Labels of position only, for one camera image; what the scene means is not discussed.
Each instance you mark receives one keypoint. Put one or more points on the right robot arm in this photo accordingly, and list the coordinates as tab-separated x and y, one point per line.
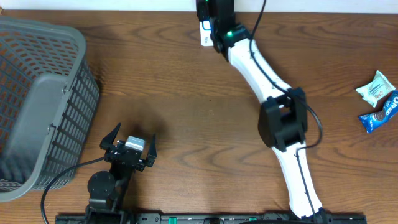
283	119

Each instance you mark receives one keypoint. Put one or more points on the white mint tissue pack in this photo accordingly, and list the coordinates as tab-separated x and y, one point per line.
378	88

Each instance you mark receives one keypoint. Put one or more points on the grey plastic mesh basket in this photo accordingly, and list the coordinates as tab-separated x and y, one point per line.
49	98

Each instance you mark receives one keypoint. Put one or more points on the blue Oreo cookie pack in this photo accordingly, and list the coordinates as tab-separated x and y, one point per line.
375	120

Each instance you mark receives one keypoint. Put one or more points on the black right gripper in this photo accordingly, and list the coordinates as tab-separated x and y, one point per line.
200	8

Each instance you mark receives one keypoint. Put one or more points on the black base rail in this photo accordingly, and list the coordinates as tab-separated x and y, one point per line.
156	218

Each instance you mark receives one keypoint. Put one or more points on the white barcode scanner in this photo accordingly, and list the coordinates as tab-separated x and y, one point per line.
205	32

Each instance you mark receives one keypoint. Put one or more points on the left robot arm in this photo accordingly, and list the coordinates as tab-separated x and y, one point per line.
108	188

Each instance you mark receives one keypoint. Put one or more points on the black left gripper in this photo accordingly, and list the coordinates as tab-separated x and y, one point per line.
105	144

